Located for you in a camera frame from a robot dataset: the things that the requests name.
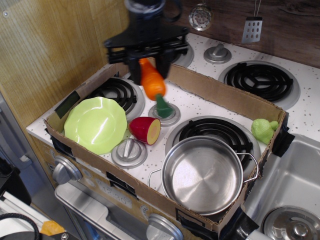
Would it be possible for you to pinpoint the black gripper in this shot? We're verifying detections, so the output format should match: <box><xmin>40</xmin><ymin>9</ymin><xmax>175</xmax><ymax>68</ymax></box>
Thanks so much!
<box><xmin>104</xmin><ymin>12</ymin><xmax>189</xmax><ymax>85</ymax></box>

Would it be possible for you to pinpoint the orange toy carrot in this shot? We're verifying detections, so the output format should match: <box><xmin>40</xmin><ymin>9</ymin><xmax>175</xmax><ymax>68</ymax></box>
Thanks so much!
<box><xmin>139</xmin><ymin>58</ymin><xmax>174</xmax><ymax>118</ymax></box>

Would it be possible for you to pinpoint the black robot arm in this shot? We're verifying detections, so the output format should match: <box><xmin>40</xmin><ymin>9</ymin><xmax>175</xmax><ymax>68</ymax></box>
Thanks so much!
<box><xmin>104</xmin><ymin>0</ymin><xmax>189</xmax><ymax>85</ymax></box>

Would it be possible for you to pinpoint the light green plastic plate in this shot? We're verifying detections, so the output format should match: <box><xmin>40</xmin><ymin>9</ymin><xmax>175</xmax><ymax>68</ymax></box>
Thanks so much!
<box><xmin>64</xmin><ymin>96</ymin><xmax>127</xmax><ymax>155</ymax></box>

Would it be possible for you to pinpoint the back left black burner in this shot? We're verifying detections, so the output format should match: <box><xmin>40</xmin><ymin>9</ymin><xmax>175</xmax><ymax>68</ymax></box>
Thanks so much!
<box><xmin>172</xmin><ymin>41</ymin><xmax>194</xmax><ymax>68</ymax></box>

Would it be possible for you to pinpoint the black burner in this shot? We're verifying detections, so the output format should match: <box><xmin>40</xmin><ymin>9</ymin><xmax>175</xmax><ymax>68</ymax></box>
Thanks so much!
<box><xmin>86</xmin><ymin>77</ymin><xmax>145</xmax><ymax>122</ymax></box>
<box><xmin>165</xmin><ymin>115</ymin><xmax>261</xmax><ymax>180</ymax></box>
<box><xmin>172</xmin><ymin>41</ymin><xmax>194</xmax><ymax>68</ymax></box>
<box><xmin>218</xmin><ymin>60</ymin><xmax>301</xmax><ymax>110</ymax></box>

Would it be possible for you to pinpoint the front left black burner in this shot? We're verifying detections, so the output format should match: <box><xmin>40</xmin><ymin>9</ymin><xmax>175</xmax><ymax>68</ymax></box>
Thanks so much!
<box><xmin>86</xmin><ymin>77</ymin><xmax>145</xmax><ymax>122</ymax></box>

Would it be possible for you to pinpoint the silver stove knob upper middle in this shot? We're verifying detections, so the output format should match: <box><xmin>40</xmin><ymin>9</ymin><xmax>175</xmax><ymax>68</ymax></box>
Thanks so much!
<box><xmin>148</xmin><ymin>103</ymin><xmax>181</xmax><ymax>127</ymax></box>

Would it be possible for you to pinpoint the silver stove knob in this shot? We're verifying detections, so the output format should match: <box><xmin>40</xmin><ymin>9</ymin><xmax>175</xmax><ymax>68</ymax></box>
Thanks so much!
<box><xmin>148</xmin><ymin>103</ymin><xmax>181</xmax><ymax>127</ymax></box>
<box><xmin>111</xmin><ymin>138</ymin><xmax>148</xmax><ymax>169</ymax></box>
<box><xmin>203</xmin><ymin>43</ymin><xmax>232</xmax><ymax>64</ymax></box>

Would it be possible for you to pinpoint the red toy sweet potato half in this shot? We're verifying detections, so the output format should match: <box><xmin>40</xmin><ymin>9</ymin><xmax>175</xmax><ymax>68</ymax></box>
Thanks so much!
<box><xmin>128</xmin><ymin>116</ymin><xmax>161</xmax><ymax>146</ymax></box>

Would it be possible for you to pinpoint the silver hanging strainer ladle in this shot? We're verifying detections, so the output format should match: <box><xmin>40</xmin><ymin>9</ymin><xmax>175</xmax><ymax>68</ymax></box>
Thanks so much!
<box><xmin>188</xmin><ymin>0</ymin><xmax>214</xmax><ymax>32</ymax></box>

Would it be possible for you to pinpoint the silver back stove knob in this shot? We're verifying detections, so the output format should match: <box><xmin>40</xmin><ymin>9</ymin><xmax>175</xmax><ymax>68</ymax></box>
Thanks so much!
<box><xmin>203</xmin><ymin>43</ymin><xmax>232</xmax><ymax>64</ymax></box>

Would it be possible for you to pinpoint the silver stove knob lower middle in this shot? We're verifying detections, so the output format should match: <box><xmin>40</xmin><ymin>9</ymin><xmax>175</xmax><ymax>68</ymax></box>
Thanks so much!
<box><xmin>111</xmin><ymin>138</ymin><xmax>148</xmax><ymax>169</ymax></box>

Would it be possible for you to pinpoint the silver hanging spatula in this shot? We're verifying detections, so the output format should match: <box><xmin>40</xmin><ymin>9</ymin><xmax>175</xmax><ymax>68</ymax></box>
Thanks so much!
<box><xmin>241</xmin><ymin>0</ymin><xmax>263</xmax><ymax>44</ymax></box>

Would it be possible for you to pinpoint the brown cardboard fence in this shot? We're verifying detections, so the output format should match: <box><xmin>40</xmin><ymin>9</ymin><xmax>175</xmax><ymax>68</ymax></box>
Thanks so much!
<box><xmin>44</xmin><ymin>63</ymin><xmax>288</xmax><ymax>240</ymax></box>

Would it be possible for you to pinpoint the front right black burner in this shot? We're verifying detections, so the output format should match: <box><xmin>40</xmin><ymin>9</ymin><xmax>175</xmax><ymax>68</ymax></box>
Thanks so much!
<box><xmin>165</xmin><ymin>115</ymin><xmax>261</xmax><ymax>180</ymax></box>

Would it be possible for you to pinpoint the silver metal pot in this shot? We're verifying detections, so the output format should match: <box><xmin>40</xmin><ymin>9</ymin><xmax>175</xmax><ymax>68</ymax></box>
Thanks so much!
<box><xmin>159</xmin><ymin>135</ymin><xmax>260</xmax><ymax>216</ymax></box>

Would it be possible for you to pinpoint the back right black burner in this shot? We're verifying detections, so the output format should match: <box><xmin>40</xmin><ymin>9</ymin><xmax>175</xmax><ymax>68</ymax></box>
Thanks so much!
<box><xmin>218</xmin><ymin>60</ymin><xmax>301</xmax><ymax>110</ymax></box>

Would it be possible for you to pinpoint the green toy broccoli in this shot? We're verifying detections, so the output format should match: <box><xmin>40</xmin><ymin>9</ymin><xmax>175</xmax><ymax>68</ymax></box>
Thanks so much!
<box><xmin>251</xmin><ymin>118</ymin><xmax>279</xmax><ymax>145</ymax></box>

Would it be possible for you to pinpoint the silver front panel knob left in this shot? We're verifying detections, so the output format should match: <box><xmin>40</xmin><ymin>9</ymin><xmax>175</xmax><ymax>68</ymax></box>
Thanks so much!
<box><xmin>52</xmin><ymin>155</ymin><xmax>83</xmax><ymax>185</ymax></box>

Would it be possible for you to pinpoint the silver panel knob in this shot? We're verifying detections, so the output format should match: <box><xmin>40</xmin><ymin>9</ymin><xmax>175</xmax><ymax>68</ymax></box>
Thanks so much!
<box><xmin>52</xmin><ymin>155</ymin><xmax>83</xmax><ymax>185</ymax></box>
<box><xmin>146</xmin><ymin>213</ymin><xmax>184</xmax><ymax>240</ymax></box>

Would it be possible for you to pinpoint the silver front panel knob right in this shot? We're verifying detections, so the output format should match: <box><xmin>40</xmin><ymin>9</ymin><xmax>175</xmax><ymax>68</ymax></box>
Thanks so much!
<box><xmin>146</xmin><ymin>213</ymin><xmax>184</xmax><ymax>240</ymax></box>

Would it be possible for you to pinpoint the stainless steel sink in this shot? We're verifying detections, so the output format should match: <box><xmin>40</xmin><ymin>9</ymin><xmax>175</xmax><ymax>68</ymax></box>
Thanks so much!
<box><xmin>244</xmin><ymin>134</ymin><xmax>320</xmax><ymax>240</ymax></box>

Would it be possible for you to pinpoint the orange object bottom left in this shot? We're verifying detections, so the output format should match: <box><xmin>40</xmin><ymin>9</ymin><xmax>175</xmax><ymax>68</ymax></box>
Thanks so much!
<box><xmin>40</xmin><ymin>220</ymin><xmax>65</xmax><ymax>236</ymax></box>

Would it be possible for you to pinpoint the silver sink drain lid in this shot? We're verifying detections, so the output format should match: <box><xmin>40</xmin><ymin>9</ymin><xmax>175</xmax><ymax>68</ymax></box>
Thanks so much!
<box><xmin>261</xmin><ymin>206</ymin><xmax>320</xmax><ymax>240</ymax></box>

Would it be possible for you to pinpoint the silver oven door handle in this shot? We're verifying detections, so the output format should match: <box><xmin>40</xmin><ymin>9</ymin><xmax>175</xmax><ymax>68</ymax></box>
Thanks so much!
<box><xmin>55</xmin><ymin>183</ymin><xmax>139</xmax><ymax>240</ymax></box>

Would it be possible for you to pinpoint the black cable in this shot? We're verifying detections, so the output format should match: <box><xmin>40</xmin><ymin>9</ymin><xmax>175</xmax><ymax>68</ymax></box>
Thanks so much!
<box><xmin>0</xmin><ymin>212</ymin><xmax>41</xmax><ymax>240</ymax></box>

